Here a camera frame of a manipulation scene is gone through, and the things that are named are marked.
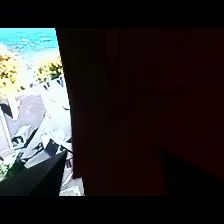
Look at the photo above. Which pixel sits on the dark red garment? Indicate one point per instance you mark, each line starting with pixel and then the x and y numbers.
pixel 140 100

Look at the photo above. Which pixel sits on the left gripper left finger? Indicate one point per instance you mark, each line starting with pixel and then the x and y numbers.
pixel 40 181

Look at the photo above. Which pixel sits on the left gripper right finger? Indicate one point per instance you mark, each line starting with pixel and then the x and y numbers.
pixel 186 180

